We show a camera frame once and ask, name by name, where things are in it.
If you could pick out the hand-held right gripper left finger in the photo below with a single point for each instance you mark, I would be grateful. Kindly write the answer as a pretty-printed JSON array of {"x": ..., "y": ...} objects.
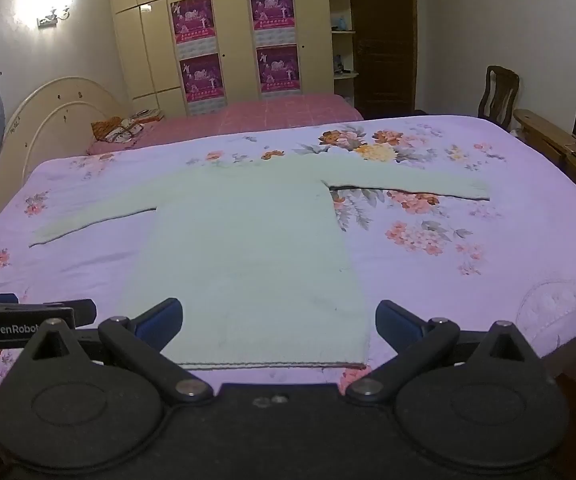
[{"x": 160, "y": 319}]

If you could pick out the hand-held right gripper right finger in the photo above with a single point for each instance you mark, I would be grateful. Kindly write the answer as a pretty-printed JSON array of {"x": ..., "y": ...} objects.
[{"x": 396, "y": 321}]

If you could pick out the light green knit sweater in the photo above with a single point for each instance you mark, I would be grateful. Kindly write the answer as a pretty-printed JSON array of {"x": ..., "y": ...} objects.
[{"x": 248, "y": 260}]

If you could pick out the lilac floral bedsheet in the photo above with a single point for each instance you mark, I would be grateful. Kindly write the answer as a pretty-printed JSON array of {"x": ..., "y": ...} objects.
[{"x": 442, "y": 285}]

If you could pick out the orange and cream folded cloth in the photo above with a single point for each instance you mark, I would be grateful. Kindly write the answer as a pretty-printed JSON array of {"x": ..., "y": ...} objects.
[{"x": 115, "y": 130}]

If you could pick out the cream round headboard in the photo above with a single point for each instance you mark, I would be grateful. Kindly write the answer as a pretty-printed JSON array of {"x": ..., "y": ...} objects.
[{"x": 43, "y": 120}]

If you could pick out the small stack by pillow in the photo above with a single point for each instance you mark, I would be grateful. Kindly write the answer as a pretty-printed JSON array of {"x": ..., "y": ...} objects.
[{"x": 149, "y": 115}]

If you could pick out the pink checked bed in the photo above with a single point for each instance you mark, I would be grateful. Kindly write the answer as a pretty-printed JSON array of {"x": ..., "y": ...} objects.
[{"x": 268, "y": 110}]

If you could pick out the dark wooden chair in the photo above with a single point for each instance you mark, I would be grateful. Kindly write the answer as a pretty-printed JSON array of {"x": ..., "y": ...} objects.
[{"x": 497, "y": 92}]

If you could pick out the small shelf ornament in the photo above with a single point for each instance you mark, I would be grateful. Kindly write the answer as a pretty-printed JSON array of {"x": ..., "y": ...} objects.
[{"x": 338, "y": 62}]

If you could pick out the cream wardrobe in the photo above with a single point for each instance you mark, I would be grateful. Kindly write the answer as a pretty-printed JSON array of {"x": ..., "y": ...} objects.
[{"x": 143, "y": 50}]

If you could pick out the dark wooden door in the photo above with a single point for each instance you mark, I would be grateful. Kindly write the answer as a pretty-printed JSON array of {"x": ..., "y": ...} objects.
[{"x": 382, "y": 35}]

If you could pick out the cream corner shelf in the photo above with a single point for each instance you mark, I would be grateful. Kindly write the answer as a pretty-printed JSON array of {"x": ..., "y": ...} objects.
[{"x": 343, "y": 32}]

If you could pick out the small blue ornament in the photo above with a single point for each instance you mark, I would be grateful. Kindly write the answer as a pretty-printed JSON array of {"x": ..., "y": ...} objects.
[{"x": 341, "y": 22}]

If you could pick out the wooden bed frame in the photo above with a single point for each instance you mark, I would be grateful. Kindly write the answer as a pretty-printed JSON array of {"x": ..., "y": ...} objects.
[{"x": 547, "y": 137}]

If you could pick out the magenta wall poster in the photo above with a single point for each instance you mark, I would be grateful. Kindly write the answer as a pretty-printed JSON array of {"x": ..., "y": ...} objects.
[
  {"x": 272, "y": 7},
  {"x": 279, "y": 67},
  {"x": 201, "y": 77},
  {"x": 193, "y": 17}
]

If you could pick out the wall lamp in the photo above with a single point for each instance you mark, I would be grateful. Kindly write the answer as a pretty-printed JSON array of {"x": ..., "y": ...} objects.
[{"x": 53, "y": 17}]

